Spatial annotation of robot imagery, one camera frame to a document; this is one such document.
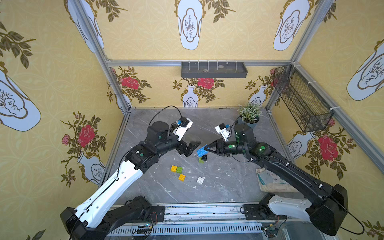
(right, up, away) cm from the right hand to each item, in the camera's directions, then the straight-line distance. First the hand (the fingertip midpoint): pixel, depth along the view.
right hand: (206, 152), depth 68 cm
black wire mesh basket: (+59, +21, +15) cm, 65 cm away
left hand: (-5, +7, -1) cm, 9 cm away
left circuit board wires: (-28, -37, +3) cm, 47 cm away
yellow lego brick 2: (-12, -17, +15) cm, 26 cm away
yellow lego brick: (-18, -13, +19) cm, 29 cm away
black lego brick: (0, -7, +19) cm, 21 cm away
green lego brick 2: (-14, -14, +19) cm, 28 cm away
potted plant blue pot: (+30, +20, +27) cm, 45 cm away
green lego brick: (-2, -9, +21) cm, 23 cm away
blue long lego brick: (-2, 0, +1) cm, 2 cm away
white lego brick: (-2, -19, +15) cm, 24 cm away
